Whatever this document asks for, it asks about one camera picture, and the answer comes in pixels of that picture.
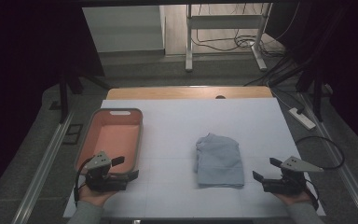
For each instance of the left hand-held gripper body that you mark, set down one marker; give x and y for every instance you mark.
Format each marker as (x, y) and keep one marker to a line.
(101, 182)

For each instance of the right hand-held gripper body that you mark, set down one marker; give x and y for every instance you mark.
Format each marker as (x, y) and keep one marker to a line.
(287, 186)

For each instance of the pink plastic basket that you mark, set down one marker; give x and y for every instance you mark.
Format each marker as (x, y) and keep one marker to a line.
(115, 137)

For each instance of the light blue garment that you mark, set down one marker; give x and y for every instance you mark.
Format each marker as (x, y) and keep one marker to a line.
(219, 161)

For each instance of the person's right hand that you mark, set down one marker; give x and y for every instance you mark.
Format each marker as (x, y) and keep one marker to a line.
(293, 199)

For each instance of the person's left hand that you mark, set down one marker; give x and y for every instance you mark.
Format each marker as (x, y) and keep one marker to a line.
(94, 198)

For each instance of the white power strip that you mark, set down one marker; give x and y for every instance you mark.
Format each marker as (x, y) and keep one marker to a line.
(303, 119)

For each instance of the black floor frames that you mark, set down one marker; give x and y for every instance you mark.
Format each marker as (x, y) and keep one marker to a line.
(73, 134)

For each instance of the black power plug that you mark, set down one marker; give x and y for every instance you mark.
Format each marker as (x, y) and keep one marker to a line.
(300, 110)

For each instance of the white table mat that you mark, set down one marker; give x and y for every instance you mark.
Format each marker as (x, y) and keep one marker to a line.
(174, 130)

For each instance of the black metal stand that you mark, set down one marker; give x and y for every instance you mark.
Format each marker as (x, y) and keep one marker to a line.
(63, 99)
(317, 96)

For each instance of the dark curtain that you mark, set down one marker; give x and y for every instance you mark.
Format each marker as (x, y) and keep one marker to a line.
(28, 62)
(348, 62)

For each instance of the white cabinet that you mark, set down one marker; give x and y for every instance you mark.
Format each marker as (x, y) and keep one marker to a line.
(124, 28)

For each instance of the metal floor rail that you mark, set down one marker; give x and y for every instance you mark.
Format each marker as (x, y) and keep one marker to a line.
(345, 174)
(43, 168)

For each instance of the white metal desk frame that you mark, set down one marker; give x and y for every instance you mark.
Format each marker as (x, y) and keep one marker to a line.
(223, 21)

